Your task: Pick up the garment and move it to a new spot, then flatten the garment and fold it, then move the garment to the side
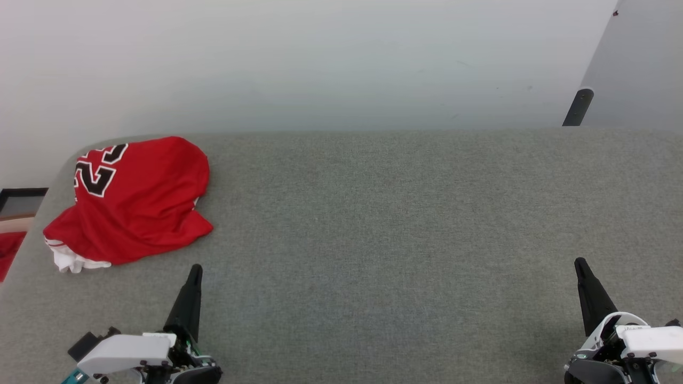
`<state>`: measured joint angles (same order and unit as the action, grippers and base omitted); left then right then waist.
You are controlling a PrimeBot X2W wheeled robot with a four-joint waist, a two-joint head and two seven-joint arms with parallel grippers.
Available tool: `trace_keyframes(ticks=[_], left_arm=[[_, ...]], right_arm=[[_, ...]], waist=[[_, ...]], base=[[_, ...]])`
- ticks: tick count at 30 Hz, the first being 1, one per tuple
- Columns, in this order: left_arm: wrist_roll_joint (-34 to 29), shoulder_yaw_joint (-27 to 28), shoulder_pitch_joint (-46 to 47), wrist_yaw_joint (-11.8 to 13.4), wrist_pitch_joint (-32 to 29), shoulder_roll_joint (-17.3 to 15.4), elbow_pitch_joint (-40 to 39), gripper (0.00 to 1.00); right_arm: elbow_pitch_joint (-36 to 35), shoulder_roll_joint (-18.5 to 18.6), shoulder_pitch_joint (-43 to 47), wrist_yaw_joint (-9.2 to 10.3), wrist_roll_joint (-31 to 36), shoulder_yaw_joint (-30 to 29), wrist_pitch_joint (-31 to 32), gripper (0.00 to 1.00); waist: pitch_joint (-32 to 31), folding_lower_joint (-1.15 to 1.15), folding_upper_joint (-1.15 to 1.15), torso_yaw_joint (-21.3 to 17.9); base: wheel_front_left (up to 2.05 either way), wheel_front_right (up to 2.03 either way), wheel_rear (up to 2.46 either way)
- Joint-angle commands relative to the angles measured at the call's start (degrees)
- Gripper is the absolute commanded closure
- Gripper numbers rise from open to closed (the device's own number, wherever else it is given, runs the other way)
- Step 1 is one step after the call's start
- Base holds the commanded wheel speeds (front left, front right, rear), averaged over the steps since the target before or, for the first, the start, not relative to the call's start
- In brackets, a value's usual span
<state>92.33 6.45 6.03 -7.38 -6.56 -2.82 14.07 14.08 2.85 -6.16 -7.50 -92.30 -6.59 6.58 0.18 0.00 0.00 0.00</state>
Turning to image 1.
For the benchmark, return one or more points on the red cloth in basket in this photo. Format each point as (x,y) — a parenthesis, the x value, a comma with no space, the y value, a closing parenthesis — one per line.
(9,253)

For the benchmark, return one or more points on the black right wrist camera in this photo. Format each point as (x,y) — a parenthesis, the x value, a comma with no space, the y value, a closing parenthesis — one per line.
(673,322)

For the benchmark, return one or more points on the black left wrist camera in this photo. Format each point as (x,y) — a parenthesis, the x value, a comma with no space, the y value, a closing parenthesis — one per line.
(88,341)

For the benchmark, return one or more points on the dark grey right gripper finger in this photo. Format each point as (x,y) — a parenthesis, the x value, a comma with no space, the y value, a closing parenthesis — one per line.
(595,298)

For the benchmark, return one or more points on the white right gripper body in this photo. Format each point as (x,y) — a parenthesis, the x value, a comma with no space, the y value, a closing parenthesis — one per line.
(648,341)

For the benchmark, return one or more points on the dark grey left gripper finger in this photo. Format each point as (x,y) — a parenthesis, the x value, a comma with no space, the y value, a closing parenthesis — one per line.
(188,304)

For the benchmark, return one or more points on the black rectangular frame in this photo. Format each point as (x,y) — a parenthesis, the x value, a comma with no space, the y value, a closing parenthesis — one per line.
(24,191)

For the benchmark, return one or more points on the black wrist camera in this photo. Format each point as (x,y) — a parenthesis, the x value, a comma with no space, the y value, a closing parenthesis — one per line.
(88,341)
(673,322)

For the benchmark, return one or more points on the beige laundry basket brown rim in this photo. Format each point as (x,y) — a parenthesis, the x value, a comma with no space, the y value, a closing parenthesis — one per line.
(16,224)

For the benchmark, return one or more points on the red basketball jersey white sleeves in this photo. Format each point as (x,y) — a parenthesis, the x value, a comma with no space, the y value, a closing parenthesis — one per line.
(144,208)

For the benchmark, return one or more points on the grey fabric sofa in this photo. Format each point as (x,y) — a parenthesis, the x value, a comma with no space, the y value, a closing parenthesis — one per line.
(373,240)

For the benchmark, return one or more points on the black slanted pole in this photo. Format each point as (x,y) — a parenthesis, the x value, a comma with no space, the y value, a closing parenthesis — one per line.
(578,106)

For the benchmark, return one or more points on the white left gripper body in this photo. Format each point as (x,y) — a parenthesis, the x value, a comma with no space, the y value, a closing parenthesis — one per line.
(128,352)

